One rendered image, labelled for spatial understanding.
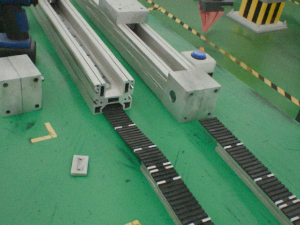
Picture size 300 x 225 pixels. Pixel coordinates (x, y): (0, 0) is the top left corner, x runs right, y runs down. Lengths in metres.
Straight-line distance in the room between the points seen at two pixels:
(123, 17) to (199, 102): 0.41
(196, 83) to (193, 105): 0.05
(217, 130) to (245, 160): 0.10
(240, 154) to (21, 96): 0.49
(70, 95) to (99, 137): 0.18
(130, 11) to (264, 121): 0.52
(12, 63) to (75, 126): 0.20
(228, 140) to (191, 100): 0.13
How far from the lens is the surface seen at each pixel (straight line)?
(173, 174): 0.69
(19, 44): 1.03
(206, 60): 1.08
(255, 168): 0.77
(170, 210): 0.66
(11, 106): 0.85
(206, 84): 0.88
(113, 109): 0.88
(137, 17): 1.17
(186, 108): 0.86
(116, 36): 1.16
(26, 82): 0.83
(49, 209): 0.66
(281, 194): 0.74
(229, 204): 0.73
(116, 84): 0.89
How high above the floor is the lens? 1.29
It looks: 35 degrees down
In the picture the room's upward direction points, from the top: 10 degrees clockwise
